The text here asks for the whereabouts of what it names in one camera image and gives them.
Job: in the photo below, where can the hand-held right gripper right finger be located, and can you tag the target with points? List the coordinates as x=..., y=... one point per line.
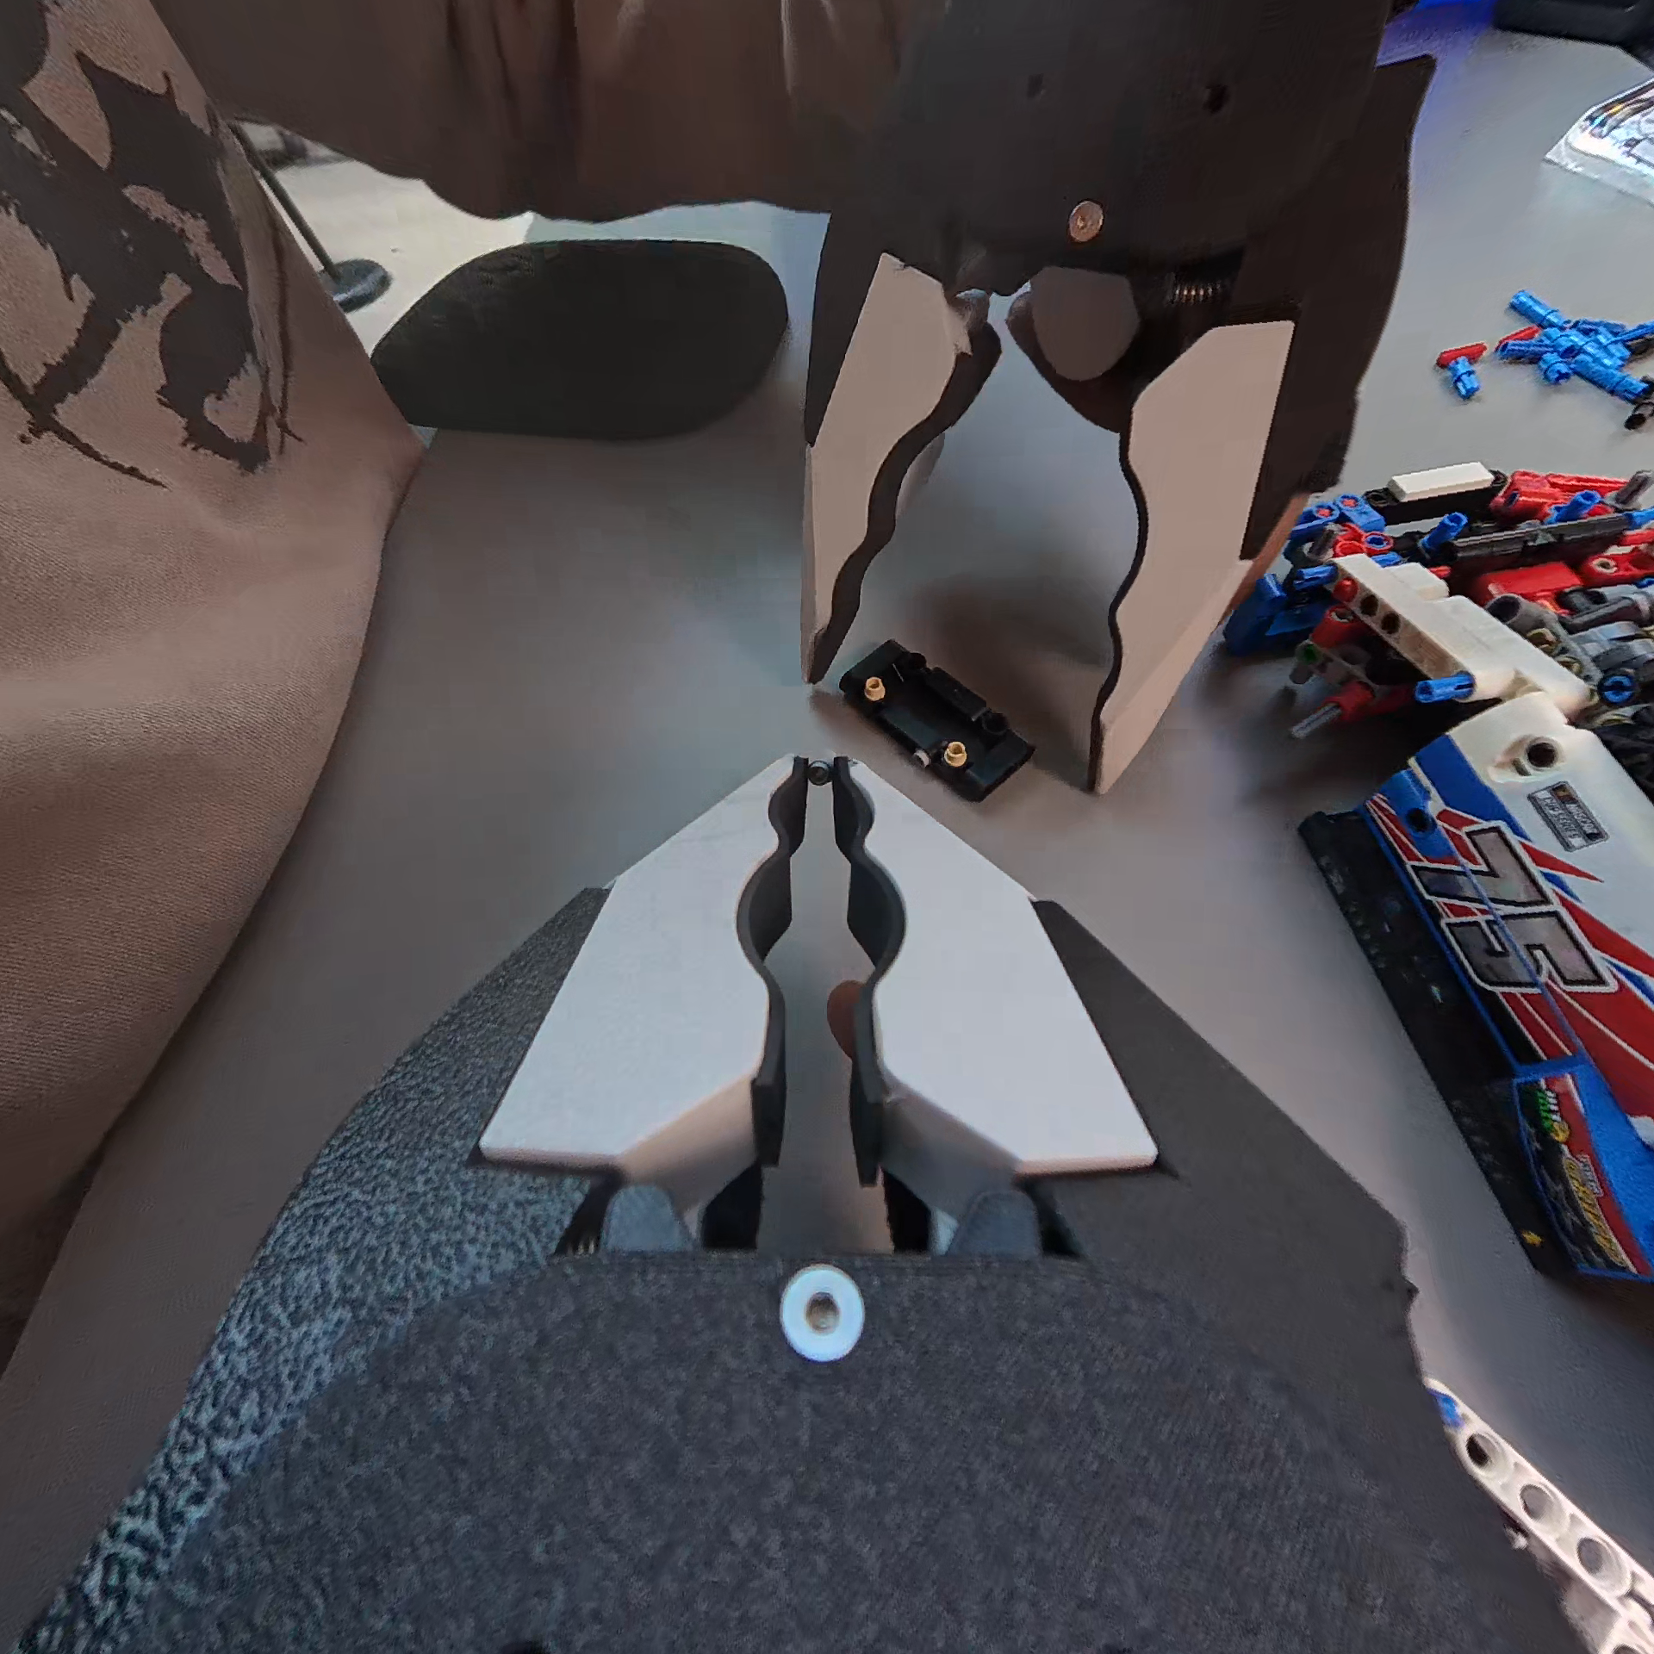
x=1008, y=1021

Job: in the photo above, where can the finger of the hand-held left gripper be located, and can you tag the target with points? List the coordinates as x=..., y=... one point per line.
x=879, y=389
x=1202, y=518

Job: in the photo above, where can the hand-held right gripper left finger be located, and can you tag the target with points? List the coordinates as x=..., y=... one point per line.
x=620, y=1021

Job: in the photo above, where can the black brick assembly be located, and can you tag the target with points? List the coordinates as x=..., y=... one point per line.
x=930, y=718

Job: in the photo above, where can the holographic sticker sheet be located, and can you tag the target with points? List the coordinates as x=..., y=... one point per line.
x=1609, y=142

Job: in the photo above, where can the person's left forearm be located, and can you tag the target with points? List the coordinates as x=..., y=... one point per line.
x=517, y=91

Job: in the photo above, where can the short blue brick pin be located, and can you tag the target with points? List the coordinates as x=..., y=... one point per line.
x=1464, y=379

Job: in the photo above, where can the black padded cushion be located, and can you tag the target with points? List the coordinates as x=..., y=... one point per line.
x=581, y=336

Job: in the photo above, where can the red brick pin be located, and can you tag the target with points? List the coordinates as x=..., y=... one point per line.
x=1460, y=356

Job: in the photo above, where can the pile of blue brick pins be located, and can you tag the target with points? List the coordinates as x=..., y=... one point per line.
x=1583, y=344

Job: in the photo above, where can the toy brick race car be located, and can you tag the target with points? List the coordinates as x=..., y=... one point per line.
x=1485, y=906

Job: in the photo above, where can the black rod with round base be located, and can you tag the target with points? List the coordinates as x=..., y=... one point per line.
x=350, y=281

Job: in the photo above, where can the white curved brick panel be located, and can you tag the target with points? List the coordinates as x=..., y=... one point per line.
x=1536, y=1507

